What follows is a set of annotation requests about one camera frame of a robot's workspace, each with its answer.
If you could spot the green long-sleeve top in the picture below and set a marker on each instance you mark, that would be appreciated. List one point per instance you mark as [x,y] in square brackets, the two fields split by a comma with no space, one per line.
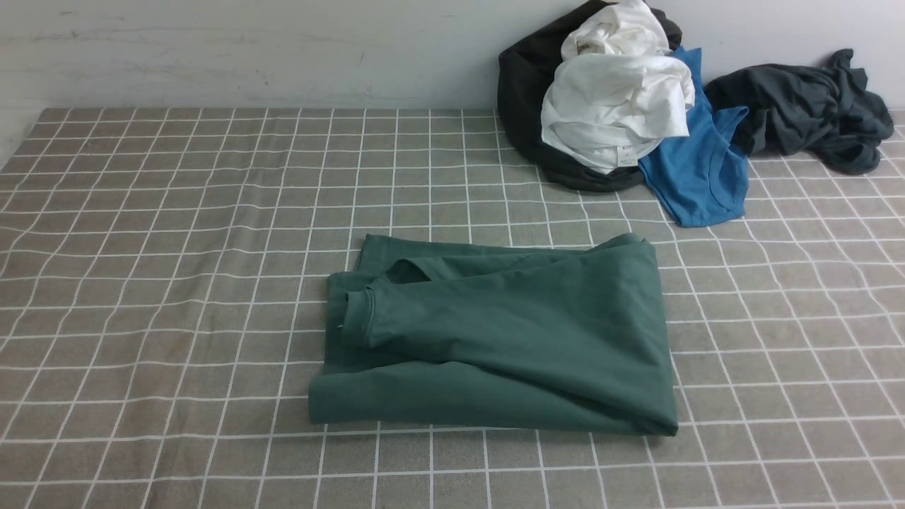
[471,335]

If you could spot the black garment in pile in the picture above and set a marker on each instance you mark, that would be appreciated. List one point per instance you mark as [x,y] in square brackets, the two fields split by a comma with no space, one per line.
[527,69]

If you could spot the dark grey crumpled garment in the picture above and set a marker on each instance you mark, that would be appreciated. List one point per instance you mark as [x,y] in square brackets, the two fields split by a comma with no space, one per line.
[824,110]

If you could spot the white garment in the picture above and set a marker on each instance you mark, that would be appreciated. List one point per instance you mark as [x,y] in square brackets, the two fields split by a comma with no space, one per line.
[618,91]

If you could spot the grey checked tablecloth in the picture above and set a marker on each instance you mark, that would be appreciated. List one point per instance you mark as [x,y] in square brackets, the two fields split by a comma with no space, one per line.
[162,294]

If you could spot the blue t-shirt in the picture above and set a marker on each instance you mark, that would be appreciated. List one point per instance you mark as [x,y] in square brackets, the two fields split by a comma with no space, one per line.
[701,179]

